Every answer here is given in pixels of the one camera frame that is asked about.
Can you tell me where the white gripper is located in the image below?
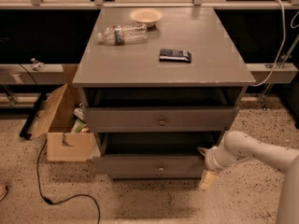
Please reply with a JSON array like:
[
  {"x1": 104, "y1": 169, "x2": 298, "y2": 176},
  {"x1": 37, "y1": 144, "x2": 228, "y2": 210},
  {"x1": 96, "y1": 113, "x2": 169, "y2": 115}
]
[{"x1": 197, "y1": 147, "x2": 226, "y2": 190}]

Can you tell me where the grey drawer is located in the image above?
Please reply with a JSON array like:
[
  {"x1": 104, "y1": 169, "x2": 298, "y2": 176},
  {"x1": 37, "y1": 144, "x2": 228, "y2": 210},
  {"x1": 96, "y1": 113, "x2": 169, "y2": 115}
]
[
  {"x1": 107, "y1": 171, "x2": 203, "y2": 179},
  {"x1": 93, "y1": 131, "x2": 223, "y2": 175},
  {"x1": 84, "y1": 106, "x2": 239, "y2": 133}
]

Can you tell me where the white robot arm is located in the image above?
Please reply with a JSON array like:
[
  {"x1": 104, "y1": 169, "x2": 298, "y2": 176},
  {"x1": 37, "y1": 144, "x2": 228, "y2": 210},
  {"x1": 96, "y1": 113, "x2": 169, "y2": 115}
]
[{"x1": 198, "y1": 131, "x2": 299, "y2": 224}]

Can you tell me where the grey bottom drawer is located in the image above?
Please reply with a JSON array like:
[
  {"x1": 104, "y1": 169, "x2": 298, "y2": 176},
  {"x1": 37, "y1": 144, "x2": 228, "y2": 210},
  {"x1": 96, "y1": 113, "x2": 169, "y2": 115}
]
[{"x1": 107, "y1": 171, "x2": 203, "y2": 179}]

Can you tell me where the grey drawer cabinet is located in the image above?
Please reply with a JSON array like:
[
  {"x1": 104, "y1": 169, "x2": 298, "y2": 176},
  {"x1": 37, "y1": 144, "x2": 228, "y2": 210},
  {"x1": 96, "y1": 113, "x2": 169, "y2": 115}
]
[{"x1": 72, "y1": 7, "x2": 256, "y2": 182}]

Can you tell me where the grey top drawer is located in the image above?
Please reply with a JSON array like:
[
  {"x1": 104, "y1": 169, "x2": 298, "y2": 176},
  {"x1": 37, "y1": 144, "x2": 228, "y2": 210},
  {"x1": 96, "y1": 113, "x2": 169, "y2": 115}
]
[{"x1": 84, "y1": 106, "x2": 239, "y2": 133}]

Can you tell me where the open cardboard box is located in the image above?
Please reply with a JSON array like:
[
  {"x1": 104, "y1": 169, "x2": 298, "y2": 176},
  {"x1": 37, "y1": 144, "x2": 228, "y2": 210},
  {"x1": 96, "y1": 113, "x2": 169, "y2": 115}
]
[{"x1": 31, "y1": 64, "x2": 97, "y2": 162}]

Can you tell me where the dark blue snack packet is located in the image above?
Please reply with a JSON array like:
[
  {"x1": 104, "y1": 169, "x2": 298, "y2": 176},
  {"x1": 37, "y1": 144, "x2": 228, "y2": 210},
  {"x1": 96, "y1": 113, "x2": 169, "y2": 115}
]
[{"x1": 159, "y1": 49, "x2": 192, "y2": 63}]

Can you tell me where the white bottle in box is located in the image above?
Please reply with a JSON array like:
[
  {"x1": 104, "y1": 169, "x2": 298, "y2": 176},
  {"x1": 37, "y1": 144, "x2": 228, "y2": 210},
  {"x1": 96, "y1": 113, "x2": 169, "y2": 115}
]
[{"x1": 73, "y1": 107, "x2": 84, "y2": 120}]

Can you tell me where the clear plastic water bottle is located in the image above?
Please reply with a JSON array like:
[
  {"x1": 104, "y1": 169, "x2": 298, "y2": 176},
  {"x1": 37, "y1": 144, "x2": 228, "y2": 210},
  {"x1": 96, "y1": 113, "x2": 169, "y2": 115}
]
[{"x1": 97, "y1": 23, "x2": 148, "y2": 46}]

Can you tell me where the white bowl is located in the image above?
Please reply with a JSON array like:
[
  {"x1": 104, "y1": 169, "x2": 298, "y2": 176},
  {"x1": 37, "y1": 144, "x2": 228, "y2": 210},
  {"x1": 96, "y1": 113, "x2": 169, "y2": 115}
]
[{"x1": 130, "y1": 8, "x2": 163, "y2": 28}]

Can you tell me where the small clear object on ledge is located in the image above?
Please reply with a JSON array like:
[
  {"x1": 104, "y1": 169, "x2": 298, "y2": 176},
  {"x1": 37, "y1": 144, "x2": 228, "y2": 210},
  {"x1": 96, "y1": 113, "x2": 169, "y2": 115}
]
[{"x1": 31, "y1": 58, "x2": 45, "y2": 71}]

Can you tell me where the white hanging cable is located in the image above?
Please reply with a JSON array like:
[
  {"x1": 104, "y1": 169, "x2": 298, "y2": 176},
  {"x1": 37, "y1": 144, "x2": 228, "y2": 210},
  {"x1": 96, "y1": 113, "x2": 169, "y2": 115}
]
[{"x1": 251, "y1": 0, "x2": 287, "y2": 88}]

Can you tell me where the black floor cable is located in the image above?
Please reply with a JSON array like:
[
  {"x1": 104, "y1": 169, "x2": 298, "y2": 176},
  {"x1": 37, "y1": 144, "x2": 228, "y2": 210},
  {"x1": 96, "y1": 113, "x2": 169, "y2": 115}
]
[{"x1": 36, "y1": 139, "x2": 102, "y2": 224}]

